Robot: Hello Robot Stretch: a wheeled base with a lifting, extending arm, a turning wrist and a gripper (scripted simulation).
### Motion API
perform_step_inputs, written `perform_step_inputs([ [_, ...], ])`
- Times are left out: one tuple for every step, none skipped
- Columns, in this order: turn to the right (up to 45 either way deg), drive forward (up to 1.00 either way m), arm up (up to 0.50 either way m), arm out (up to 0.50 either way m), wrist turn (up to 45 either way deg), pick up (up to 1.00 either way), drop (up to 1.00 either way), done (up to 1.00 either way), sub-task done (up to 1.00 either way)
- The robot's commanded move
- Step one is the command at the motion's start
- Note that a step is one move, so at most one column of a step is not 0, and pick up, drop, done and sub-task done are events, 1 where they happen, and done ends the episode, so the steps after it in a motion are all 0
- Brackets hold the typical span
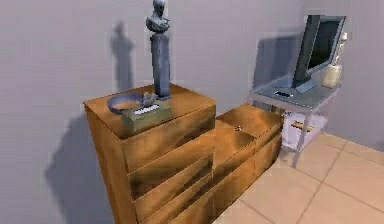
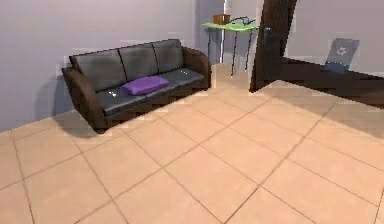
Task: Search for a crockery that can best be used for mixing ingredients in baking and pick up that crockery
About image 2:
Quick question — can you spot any brown box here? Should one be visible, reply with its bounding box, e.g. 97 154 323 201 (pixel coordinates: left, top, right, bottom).
213 13 231 25

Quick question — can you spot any purple pillow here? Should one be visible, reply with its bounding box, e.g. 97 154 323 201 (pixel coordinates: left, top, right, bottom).
121 75 170 97

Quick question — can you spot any green side table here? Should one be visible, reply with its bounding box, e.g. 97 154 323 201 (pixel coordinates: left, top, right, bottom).
201 20 260 77

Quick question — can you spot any brown and grey sofa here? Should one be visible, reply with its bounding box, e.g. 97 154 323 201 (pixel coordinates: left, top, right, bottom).
61 38 212 134

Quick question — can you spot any black wire object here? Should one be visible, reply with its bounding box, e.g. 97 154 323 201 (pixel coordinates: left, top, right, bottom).
229 16 257 27

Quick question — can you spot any dark brown room door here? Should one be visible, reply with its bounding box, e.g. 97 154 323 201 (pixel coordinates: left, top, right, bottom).
249 0 298 93

